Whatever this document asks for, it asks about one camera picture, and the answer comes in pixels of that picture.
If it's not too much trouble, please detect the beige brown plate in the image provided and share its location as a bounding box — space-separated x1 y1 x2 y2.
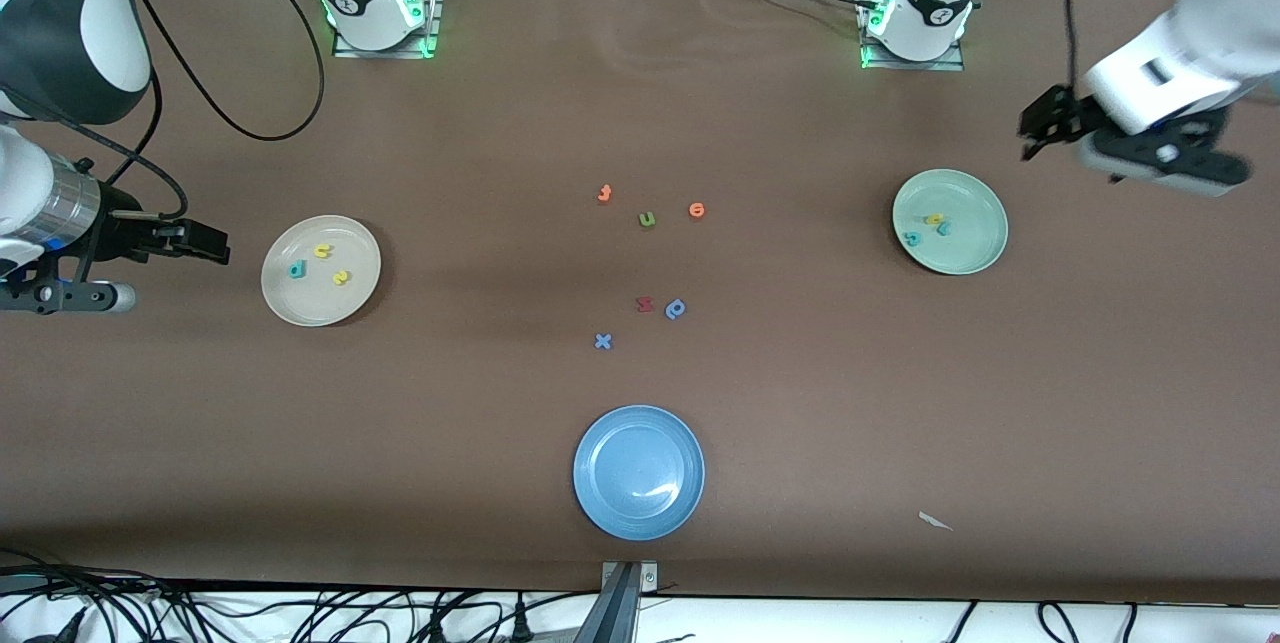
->
261 214 383 328

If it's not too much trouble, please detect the pale green plate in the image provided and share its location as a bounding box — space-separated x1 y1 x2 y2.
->
892 168 1010 276

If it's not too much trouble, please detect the brown table cover mat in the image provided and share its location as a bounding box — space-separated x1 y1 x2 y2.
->
0 0 1280 606

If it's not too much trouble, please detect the blue plate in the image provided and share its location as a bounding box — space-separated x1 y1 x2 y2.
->
573 404 706 542

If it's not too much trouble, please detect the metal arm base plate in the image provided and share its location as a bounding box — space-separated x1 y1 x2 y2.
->
858 0 967 72
332 0 443 59

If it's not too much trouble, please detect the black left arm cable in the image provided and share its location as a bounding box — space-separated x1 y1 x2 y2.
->
1065 0 1093 94

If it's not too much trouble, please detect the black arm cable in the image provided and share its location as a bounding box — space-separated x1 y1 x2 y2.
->
0 0 326 221
1065 0 1093 94

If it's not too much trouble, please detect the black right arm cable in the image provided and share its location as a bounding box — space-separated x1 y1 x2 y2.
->
0 0 326 221

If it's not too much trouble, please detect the black floor cable bundle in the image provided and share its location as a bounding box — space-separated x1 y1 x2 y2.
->
0 548 601 643

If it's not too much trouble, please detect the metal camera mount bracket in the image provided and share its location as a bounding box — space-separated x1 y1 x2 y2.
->
598 560 661 643

